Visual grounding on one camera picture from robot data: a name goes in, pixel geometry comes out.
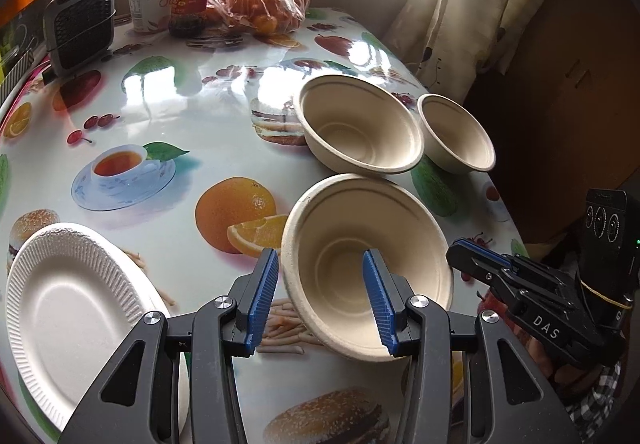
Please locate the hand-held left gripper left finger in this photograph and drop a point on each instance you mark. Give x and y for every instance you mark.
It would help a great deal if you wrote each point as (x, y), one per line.
(262, 299)

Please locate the white plastic tub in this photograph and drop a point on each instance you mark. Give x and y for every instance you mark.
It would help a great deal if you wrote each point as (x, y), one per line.
(147, 3)

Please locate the person's right hand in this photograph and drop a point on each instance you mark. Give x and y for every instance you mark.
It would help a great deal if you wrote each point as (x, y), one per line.
(570, 374)

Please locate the fruit printed tablecloth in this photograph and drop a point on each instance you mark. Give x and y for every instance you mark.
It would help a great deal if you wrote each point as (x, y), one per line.
(200, 113)

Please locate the brown cabinet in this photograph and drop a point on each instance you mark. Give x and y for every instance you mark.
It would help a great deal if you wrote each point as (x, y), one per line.
(550, 73)

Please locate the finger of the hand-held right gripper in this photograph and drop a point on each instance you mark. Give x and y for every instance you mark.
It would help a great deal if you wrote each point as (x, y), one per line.
(470, 266)
(480, 249)

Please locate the large beige paper bowl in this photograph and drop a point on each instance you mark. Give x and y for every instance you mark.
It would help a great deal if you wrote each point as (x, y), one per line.
(360, 128)
(330, 244)

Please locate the small beige paper bowl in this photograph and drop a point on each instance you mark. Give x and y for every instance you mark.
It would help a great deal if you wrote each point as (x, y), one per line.
(457, 131)

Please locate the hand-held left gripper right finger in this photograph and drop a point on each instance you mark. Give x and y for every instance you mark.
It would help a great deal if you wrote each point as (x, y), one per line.
(377, 299)

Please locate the white paper plate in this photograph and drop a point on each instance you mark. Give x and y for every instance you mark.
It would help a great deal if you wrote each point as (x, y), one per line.
(184, 394)
(70, 319)

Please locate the small grey fan heater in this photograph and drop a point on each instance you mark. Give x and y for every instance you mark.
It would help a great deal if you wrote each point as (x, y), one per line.
(80, 23)

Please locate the person's right forearm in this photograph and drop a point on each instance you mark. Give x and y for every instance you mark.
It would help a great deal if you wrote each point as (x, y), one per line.
(595, 409)

